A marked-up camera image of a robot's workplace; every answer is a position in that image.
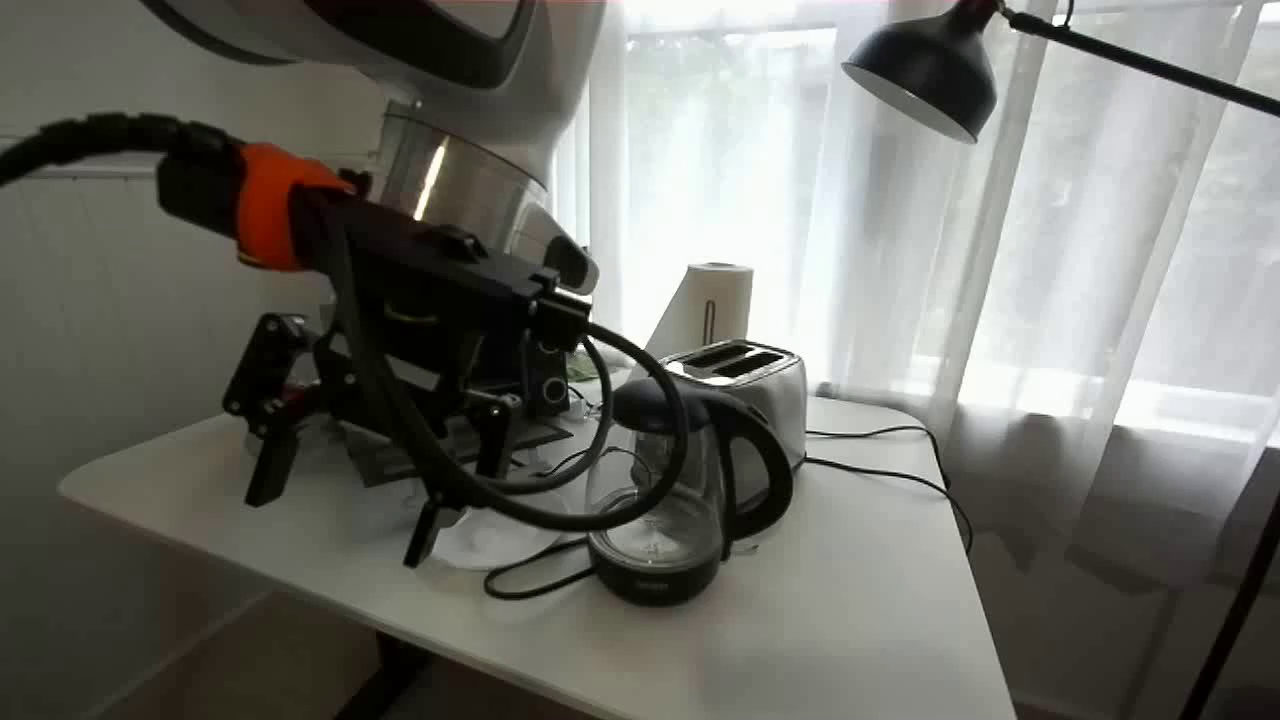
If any black kettle power cord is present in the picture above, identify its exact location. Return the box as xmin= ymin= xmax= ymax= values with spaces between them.
xmin=479 ymin=533 xmax=599 ymax=604

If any white sheer curtain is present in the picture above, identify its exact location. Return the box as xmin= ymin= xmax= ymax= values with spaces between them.
xmin=548 ymin=0 xmax=1280 ymax=720

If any glass kettle with black handle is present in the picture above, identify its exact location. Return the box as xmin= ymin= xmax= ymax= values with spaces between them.
xmin=586 ymin=373 xmax=800 ymax=613

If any orange cable connector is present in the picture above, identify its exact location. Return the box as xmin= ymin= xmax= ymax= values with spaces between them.
xmin=232 ymin=142 xmax=359 ymax=278

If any black lamp stand pole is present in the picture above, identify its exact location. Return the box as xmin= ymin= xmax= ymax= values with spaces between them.
xmin=1176 ymin=487 xmax=1280 ymax=720

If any black desk lamp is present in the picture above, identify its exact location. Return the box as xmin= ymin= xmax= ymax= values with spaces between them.
xmin=839 ymin=0 xmax=1280 ymax=150

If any black table leg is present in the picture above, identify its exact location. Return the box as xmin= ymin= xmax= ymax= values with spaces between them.
xmin=334 ymin=628 xmax=435 ymax=720

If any white two-slot toaster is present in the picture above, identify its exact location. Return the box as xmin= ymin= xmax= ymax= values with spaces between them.
xmin=660 ymin=338 xmax=816 ymax=474

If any black toaster oven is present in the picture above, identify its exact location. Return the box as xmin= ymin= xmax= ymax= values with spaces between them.
xmin=334 ymin=350 xmax=582 ymax=494

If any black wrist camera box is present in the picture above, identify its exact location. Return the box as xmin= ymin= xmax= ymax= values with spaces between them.
xmin=530 ymin=285 xmax=599 ymax=356

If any black toaster power cord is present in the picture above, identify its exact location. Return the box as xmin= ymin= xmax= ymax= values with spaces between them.
xmin=800 ymin=416 xmax=980 ymax=551

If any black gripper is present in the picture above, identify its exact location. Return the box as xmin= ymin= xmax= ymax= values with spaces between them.
xmin=219 ymin=191 xmax=599 ymax=572

